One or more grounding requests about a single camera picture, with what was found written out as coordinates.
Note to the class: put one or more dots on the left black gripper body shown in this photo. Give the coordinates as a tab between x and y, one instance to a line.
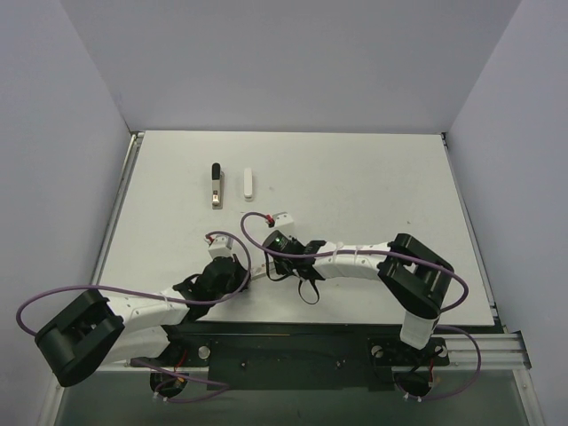
240	272

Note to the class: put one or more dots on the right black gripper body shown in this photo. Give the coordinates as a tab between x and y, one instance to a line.
275	260

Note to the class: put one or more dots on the printed staple box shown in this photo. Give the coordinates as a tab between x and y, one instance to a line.
259	272

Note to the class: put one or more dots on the white staple box sleeve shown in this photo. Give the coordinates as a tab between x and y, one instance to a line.
248	184

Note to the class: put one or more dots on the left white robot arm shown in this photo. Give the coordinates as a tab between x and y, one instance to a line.
94	330

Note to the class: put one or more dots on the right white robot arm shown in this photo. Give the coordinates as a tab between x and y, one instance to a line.
415	275

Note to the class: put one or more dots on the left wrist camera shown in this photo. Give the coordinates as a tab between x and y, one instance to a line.
219	246

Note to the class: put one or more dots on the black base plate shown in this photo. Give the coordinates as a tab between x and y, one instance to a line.
288	357

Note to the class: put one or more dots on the aluminium frame rail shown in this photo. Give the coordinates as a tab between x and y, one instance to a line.
499	352

